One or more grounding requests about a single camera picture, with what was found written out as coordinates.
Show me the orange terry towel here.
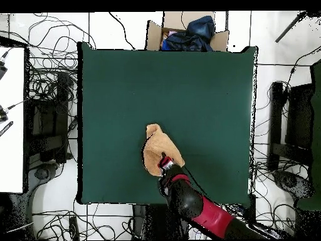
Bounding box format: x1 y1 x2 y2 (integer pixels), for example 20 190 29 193
142 122 186 177

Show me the dark green table cloth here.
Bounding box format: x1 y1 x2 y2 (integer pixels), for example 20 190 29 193
77 41 258 205

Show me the black power strip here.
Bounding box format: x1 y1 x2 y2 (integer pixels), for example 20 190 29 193
68 216 80 240

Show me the brown cardboard box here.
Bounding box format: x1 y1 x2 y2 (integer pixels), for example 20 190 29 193
145 11 230 52

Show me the black equipment rack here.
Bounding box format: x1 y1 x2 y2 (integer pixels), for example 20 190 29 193
24 71 76 164

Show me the dark blue clothing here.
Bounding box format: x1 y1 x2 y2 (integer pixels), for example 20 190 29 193
161 15 216 52

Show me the white side table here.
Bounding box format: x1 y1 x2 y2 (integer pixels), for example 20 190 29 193
0 46 26 194

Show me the green cloth on neighbouring table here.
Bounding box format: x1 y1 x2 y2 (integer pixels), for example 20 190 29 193
297 60 321 212

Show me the dark metal rod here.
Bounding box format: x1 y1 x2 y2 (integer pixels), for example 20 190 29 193
275 11 314 43

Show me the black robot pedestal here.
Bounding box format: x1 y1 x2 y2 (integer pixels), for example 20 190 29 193
132 204 191 240

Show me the black metal frame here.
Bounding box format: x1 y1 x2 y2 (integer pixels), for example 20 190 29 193
267 81 315 171

